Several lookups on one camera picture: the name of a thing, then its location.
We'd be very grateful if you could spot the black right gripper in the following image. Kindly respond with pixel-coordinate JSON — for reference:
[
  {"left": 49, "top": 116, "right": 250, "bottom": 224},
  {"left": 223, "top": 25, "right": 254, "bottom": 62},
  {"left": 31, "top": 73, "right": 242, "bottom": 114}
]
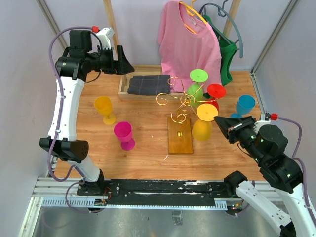
[{"left": 213, "top": 115, "right": 265, "bottom": 163}]

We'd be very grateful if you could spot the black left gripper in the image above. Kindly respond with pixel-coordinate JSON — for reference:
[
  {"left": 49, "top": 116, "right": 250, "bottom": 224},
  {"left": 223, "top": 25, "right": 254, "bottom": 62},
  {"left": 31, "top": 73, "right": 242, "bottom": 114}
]
[{"left": 86, "top": 45, "right": 135, "bottom": 75}]

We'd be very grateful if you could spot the yellow wine glass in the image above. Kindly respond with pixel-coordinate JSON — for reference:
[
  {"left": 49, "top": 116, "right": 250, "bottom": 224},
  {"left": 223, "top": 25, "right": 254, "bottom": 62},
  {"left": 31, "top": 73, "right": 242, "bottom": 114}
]
[
  {"left": 192, "top": 103, "right": 218, "bottom": 141},
  {"left": 94, "top": 96, "right": 116, "bottom": 125}
]

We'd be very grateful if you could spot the blue wine glass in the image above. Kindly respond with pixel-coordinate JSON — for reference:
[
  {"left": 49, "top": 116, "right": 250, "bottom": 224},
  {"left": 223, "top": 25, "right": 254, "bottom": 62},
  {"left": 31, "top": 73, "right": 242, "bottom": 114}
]
[{"left": 231, "top": 94, "right": 256, "bottom": 118}]

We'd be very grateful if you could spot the yellow wine glass front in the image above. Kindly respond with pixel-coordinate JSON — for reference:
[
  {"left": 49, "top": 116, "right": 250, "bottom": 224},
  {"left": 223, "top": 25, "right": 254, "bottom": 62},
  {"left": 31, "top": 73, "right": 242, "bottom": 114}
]
[{"left": 94, "top": 96, "right": 116, "bottom": 125}]

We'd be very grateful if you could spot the magenta wine glass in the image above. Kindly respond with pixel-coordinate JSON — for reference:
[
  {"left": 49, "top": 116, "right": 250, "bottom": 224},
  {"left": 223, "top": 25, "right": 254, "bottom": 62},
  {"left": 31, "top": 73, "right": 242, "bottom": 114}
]
[{"left": 114, "top": 121, "right": 135, "bottom": 151}]

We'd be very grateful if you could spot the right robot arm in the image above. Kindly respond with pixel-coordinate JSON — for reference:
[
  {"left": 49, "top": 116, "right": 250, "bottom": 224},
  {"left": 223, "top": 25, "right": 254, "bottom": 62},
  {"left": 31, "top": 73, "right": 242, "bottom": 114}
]
[{"left": 214, "top": 113, "right": 316, "bottom": 237}]

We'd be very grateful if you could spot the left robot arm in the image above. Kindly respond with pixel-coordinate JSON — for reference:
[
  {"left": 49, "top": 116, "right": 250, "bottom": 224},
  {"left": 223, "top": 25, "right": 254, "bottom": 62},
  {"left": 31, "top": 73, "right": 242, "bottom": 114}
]
[{"left": 39, "top": 27, "right": 134, "bottom": 196}]

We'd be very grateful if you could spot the red wine glass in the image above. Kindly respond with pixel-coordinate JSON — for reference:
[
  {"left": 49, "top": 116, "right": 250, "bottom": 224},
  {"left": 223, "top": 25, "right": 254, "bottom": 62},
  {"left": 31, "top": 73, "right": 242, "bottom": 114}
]
[{"left": 206, "top": 84, "right": 226, "bottom": 111}]

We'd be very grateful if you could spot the green wine glass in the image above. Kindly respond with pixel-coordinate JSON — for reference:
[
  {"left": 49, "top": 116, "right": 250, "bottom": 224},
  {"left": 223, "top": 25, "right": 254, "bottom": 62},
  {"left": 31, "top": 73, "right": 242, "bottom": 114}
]
[{"left": 186, "top": 69, "right": 208, "bottom": 106}]

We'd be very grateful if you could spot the wooden rack base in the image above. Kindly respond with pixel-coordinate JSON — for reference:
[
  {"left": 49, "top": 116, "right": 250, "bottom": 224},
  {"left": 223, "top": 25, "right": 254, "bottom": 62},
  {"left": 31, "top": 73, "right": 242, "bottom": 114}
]
[{"left": 168, "top": 117, "right": 194, "bottom": 155}]

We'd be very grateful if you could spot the folded dark grey cloth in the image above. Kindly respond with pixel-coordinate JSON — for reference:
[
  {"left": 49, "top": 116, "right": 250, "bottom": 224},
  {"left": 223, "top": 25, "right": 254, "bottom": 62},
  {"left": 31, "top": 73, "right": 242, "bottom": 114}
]
[{"left": 127, "top": 75, "right": 170, "bottom": 96}]

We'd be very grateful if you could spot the pink t-shirt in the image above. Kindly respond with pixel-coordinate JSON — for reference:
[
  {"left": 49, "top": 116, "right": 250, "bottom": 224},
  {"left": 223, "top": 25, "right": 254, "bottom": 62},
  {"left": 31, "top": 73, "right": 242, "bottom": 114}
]
[{"left": 157, "top": 0, "right": 222, "bottom": 92}]

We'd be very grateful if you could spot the green tank top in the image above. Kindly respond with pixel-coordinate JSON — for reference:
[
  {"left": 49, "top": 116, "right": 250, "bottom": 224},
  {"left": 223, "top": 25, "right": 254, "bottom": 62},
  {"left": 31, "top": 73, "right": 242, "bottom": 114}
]
[{"left": 203, "top": 15, "right": 237, "bottom": 86}]

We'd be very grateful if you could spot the orange clothes hanger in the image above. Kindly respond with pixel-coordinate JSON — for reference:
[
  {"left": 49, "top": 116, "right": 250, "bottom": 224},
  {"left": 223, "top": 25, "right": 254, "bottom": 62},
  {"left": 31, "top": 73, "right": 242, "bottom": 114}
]
[{"left": 179, "top": 0, "right": 209, "bottom": 35}]

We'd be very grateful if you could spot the grey clothes hanger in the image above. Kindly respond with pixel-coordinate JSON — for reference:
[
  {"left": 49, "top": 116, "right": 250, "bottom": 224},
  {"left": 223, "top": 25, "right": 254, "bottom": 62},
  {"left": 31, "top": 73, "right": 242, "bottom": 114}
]
[{"left": 199, "top": 0, "right": 244, "bottom": 58}]

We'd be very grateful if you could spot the wooden clothes rack frame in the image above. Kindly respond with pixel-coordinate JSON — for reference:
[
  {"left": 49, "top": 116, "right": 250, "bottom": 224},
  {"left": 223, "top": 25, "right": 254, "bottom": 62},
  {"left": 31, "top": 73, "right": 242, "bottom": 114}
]
[{"left": 103, "top": 0, "right": 241, "bottom": 101}]

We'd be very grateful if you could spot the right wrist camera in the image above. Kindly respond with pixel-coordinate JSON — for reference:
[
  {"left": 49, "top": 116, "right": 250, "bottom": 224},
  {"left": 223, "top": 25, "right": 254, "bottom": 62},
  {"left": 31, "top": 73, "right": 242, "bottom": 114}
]
[{"left": 254, "top": 113, "right": 278, "bottom": 133}]

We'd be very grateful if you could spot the gold wire glass rack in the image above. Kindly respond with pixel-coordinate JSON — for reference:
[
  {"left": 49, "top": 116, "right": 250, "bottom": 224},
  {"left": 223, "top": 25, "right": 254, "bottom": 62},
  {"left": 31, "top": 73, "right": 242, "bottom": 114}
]
[{"left": 170, "top": 90, "right": 207, "bottom": 123}]

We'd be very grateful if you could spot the aluminium frame rail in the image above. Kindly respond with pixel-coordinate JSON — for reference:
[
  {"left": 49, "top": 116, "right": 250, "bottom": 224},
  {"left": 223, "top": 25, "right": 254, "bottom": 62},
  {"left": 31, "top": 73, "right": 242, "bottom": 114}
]
[{"left": 36, "top": 0, "right": 67, "bottom": 49}]

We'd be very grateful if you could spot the white slotted cable duct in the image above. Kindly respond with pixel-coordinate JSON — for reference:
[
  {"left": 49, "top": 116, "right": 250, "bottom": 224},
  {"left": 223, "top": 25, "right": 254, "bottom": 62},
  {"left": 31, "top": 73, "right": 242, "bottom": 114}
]
[{"left": 42, "top": 195, "right": 228, "bottom": 211}]

